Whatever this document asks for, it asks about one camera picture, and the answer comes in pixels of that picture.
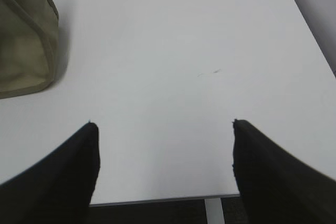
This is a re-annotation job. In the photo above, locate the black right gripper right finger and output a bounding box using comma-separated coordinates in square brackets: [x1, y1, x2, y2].
[233, 120, 335, 223]

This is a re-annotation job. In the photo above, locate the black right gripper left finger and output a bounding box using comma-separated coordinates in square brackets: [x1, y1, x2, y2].
[1, 122, 100, 223]

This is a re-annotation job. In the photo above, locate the white table leg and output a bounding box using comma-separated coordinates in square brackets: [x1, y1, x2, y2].
[204, 198, 225, 224]

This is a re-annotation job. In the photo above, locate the olive yellow canvas bag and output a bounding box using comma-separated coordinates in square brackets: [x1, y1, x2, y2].
[1, 0, 59, 99]

